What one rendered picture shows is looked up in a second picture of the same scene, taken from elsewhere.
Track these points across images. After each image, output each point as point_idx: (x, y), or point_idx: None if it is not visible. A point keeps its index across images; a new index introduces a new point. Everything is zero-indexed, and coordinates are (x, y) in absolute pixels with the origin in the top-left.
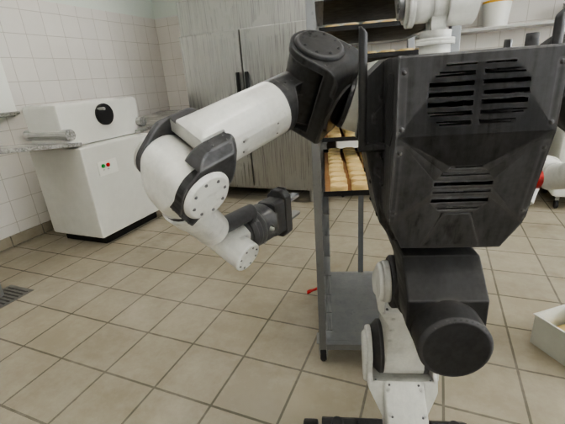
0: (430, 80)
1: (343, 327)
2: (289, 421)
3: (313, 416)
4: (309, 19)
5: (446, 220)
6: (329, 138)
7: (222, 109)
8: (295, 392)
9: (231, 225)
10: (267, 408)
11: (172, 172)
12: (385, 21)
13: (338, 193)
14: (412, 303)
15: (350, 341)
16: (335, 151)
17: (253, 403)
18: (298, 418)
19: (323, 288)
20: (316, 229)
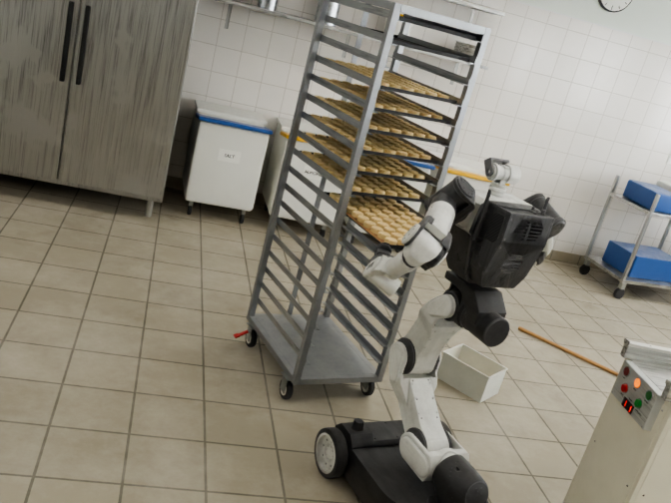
0: (517, 223)
1: (306, 365)
2: (285, 444)
3: (302, 439)
4: (371, 102)
5: (501, 275)
6: (355, 192)
7: (445, 220)
8: (276, 424)
9: None
10: (260, 438)
11: (434, 248)
12: (413, 112)
13: (394, 247)
14: (480, 312)
15: (319, 376)
16: (339, 197)
17: (244, 436)
18: (291, 442)
19: (315, 323)
20: (326, 267)
